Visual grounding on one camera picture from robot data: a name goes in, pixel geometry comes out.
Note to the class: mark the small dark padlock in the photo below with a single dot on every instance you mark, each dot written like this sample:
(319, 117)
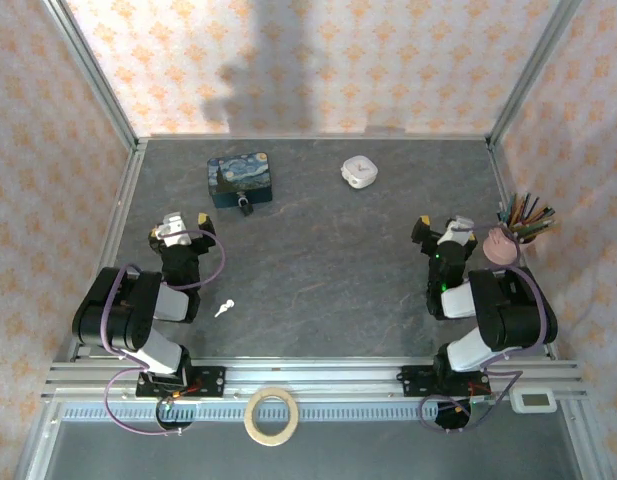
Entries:
(245, 207)

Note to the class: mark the small silver key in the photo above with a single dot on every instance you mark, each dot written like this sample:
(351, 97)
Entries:
(223, 309)

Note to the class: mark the starry night painted box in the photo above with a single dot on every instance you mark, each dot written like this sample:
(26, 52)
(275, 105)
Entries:
(240, 172)

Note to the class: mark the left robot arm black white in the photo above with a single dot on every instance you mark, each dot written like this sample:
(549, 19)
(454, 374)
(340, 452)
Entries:
(113, 310)

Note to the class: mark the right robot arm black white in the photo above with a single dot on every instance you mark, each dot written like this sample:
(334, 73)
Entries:
(513, 310)

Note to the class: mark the pink pencil holder cup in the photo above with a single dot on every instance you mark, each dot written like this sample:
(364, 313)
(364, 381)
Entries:
(504, 185)

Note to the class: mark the white earbud case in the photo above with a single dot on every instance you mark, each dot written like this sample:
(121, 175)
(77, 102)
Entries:
(360, 172)

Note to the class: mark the white thermometer display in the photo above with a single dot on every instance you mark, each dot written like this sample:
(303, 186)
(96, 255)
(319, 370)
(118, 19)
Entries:
(533, 401)

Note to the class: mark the beige tape roll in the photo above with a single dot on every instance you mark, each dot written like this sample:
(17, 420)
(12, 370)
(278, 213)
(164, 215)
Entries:
(248, 416)

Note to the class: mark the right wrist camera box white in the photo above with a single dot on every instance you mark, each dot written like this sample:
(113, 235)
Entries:
(455, 232)

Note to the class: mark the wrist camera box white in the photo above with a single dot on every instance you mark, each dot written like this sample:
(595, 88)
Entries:
(174, 231)
(455, 232)

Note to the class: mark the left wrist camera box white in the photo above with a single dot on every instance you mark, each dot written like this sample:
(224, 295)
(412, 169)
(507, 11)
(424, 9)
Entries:
(174, 231)

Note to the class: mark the left aluminium side rail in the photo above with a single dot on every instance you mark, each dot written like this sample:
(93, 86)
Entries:
(114, 240)

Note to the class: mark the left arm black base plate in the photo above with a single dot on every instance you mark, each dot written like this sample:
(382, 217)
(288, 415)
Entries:
(210, 380)

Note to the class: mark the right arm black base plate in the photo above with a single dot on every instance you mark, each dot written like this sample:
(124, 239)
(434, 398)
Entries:
(413, 380)

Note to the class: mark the thin aluminium wall rail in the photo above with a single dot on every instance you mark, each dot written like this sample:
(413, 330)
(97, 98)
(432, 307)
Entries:
(313, 137)

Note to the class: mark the left aluminium corner post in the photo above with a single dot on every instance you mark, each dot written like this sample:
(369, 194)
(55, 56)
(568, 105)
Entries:
(99, 80)

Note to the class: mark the aluminium corner post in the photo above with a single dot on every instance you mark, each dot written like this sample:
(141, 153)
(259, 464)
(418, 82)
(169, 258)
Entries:
(99, 80)
(529, 75)

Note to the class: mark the long aluminium base rail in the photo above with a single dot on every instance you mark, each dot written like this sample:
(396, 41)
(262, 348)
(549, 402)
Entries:
(313, 375)

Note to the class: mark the right aluminium corner post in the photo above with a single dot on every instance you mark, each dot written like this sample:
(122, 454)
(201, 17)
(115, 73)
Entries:
(529, 75)

